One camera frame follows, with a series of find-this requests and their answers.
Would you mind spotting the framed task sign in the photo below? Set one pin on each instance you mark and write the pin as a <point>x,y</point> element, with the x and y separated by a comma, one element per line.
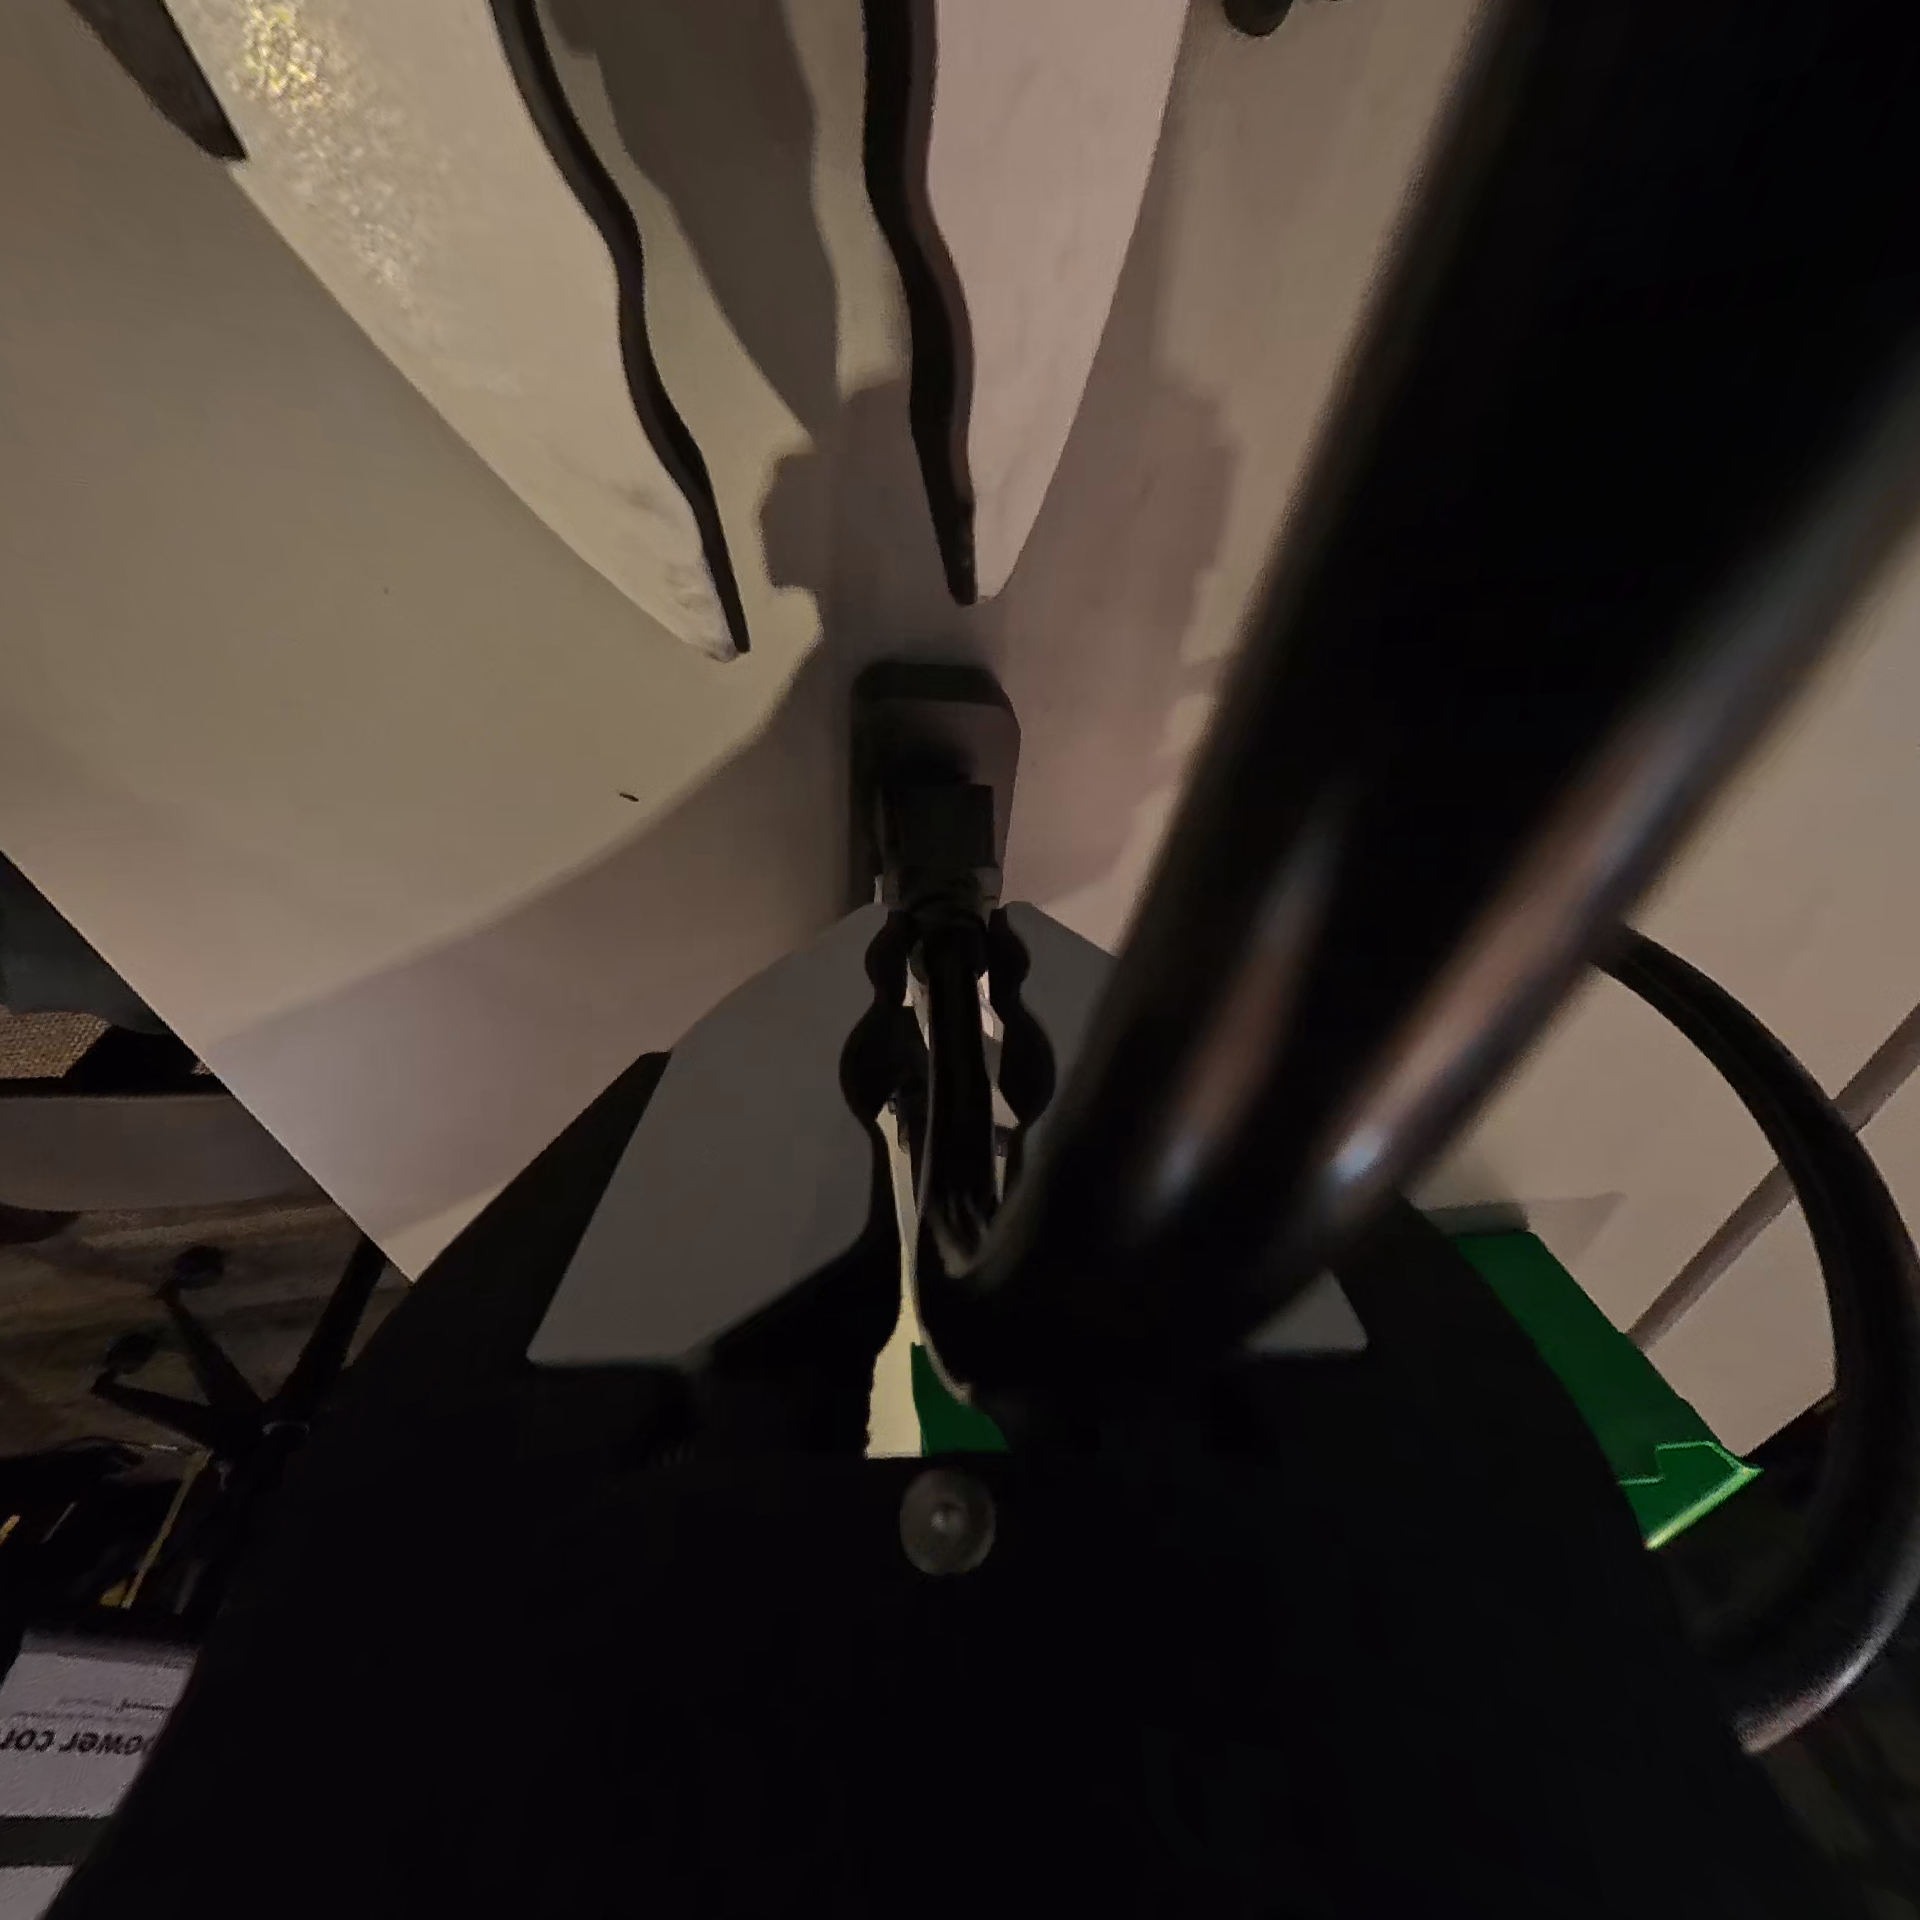
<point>76,1725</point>

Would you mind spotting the black power strip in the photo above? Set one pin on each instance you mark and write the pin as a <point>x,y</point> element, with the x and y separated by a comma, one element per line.
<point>974,735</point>

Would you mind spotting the green plastic bin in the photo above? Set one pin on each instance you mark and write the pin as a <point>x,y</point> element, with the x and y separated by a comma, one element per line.
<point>1576,1349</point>

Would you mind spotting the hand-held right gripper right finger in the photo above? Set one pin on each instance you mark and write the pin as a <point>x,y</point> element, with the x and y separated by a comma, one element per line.
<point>1059,975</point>

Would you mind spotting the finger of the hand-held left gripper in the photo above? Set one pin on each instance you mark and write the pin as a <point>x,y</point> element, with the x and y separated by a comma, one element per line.
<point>450,301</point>
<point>1050,224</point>

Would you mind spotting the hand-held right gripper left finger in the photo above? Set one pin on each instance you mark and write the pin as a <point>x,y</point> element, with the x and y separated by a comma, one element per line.
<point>691,1200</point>

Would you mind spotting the black chair base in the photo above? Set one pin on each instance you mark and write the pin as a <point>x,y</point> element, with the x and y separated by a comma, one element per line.
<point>224,1381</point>

